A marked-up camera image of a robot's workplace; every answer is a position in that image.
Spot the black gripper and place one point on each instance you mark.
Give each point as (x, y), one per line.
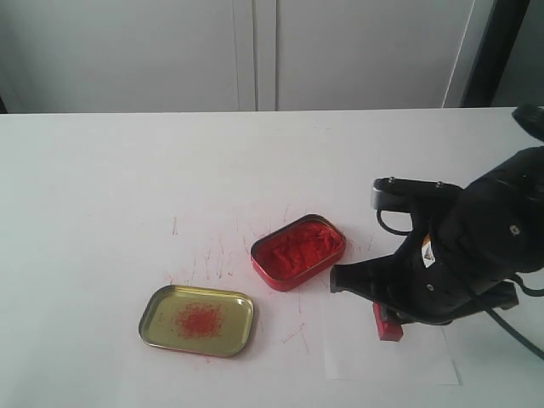
(431, 278)

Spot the red stamp block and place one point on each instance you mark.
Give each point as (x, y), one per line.
(387, 333)

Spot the white paper sheet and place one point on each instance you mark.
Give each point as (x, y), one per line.
(353, 350)

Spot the red ink pad tin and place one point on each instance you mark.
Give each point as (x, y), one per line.
(295, 253)

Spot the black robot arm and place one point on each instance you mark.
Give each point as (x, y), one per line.
(464, 247)

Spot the gold metal tin lid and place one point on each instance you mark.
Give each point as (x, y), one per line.
(197, 320)

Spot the white cabinet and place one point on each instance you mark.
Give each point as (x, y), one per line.
(131, 56)

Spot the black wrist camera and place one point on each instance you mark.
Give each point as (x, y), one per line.
(400, 195)

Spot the dark vertical post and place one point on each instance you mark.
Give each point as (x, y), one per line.
(500, 34)

